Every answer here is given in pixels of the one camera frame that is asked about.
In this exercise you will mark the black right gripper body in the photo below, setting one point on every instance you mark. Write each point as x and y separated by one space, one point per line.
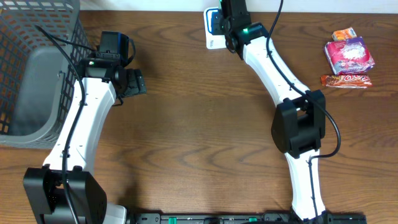
218 23

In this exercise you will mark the grey plastic mesh basket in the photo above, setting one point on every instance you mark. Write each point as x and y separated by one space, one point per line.
36 79

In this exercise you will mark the orange tissue pack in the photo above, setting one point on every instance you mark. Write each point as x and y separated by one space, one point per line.
344 34

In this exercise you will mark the pink purple snack bag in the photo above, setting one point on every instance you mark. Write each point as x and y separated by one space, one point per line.
348 57

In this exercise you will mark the white barcode scanner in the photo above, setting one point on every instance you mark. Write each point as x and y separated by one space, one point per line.
212 41

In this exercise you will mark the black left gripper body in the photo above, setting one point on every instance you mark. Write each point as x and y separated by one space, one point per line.
135 83

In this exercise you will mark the red brown snack packet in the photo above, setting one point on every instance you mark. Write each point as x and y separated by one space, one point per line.
346 81

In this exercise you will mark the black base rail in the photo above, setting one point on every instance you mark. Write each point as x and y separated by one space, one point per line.
272 218

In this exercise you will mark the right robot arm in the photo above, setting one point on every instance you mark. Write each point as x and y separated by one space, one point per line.
298 126

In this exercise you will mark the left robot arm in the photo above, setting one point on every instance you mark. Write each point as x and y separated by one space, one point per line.
64 189

